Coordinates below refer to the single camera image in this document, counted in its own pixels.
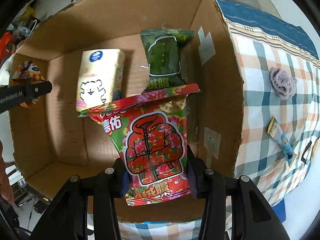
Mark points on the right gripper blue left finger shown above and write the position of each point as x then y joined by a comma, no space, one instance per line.
66,215

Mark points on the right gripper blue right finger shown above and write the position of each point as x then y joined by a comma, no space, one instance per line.
252,215

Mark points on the orange snack bag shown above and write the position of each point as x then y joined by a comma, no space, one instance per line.
28,72

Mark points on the light blue tube pack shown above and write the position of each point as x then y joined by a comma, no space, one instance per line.
276,133

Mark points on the yellow Vinda tissue pack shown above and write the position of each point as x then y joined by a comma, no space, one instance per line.
100,77

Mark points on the red floral wipes pack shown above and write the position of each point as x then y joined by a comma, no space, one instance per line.
149,131

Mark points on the purple plush toy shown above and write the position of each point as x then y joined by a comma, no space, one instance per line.
284,85

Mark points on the green wipes pack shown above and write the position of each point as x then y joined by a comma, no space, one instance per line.
163,53

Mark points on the person's hand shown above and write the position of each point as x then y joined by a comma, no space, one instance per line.
6,190

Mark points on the red bag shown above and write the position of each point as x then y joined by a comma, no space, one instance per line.
6,44

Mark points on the open cardboard box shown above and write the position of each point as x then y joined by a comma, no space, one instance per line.
53,142

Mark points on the wooden block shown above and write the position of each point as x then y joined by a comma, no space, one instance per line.
314,149

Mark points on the plaid checkered blanket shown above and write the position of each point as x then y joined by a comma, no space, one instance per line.
275,104

